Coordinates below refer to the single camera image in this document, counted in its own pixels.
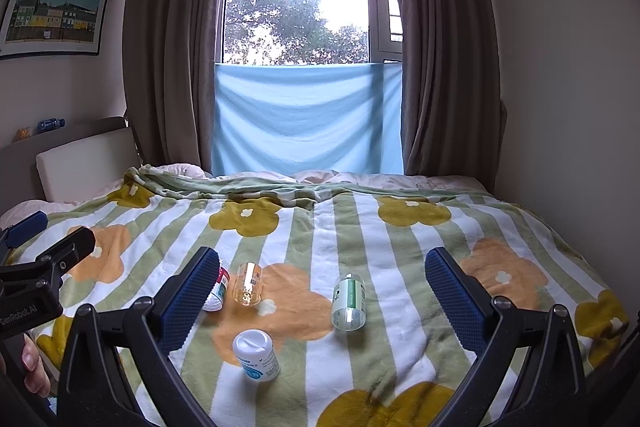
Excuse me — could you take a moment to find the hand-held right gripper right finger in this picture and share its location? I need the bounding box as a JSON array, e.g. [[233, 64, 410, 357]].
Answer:
[[424, 247, 588, 427]]

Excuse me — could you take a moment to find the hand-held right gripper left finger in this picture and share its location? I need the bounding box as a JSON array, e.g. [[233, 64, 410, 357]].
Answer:
[[56, 246, 223, 427]]

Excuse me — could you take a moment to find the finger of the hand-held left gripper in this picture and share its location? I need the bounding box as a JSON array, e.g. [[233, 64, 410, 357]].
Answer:
[[0, 227, 96, 290], [0, 211, 49, 265]]

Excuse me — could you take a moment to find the person's left hand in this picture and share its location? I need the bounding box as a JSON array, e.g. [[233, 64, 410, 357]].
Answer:
[[0, 332, 52, 400]]

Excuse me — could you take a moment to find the red white bottle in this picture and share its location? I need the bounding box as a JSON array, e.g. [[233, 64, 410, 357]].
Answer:
[[202, 259, 232, 313]]

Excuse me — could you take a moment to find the amber clear bottle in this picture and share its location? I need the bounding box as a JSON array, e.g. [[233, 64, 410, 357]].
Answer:
[[232, 262, 263, 307]]

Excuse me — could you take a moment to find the grey bed headboard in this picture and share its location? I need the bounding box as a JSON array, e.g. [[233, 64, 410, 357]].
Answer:
[[0, 116, 141, 208]]

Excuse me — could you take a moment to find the white bottle blue label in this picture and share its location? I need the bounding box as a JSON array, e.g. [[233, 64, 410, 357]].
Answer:
[[231, 328, 280, 383]]

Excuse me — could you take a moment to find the white headboard cushion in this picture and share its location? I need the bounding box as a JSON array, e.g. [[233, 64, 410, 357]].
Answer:
[[35, 127, 141, 202]]

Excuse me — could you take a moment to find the green labelled clear bottle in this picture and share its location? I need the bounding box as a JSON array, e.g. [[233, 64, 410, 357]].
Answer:
[[330, 273, 367, 332]]

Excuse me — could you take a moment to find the striped floral blanket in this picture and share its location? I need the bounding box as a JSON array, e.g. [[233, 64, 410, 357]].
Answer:
[[0, 164, 633, 427]]

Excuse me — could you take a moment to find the brown curtain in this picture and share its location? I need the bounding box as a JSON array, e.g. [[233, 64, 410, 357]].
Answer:
[[382, 0, 506, 192], [122, 0, 236, 178]]

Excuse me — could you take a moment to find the light blue cloth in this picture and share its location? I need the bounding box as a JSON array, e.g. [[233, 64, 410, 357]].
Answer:
[[210, 61, 405, 178]]

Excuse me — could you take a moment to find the framed houses picture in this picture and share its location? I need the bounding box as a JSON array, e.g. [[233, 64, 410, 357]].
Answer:
[[0, 0, 113, 60]]

